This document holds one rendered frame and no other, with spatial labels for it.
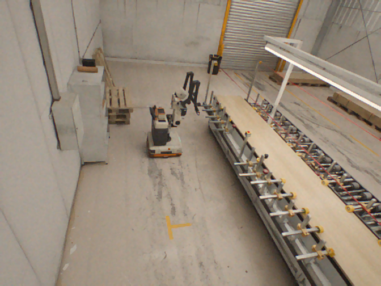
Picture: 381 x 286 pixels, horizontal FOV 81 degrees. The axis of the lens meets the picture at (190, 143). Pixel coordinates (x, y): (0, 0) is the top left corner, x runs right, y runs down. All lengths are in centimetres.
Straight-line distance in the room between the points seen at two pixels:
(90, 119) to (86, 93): 44
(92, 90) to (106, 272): 247
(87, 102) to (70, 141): 91
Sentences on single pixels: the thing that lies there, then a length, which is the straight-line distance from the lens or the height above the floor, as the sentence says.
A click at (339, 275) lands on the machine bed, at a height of 80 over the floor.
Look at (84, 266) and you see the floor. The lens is 336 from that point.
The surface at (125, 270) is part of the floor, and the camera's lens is 326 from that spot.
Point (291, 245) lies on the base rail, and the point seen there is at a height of 69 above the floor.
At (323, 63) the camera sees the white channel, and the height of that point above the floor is 244.
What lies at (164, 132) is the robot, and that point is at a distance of 428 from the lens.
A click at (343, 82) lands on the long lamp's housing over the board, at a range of 278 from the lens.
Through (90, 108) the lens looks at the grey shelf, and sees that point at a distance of 387.
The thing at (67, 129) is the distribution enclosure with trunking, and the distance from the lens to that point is 303.
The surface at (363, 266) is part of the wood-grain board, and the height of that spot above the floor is 90.
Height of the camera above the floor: 295
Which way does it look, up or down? 35 degrees down
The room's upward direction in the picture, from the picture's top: 10 degrees clockwise
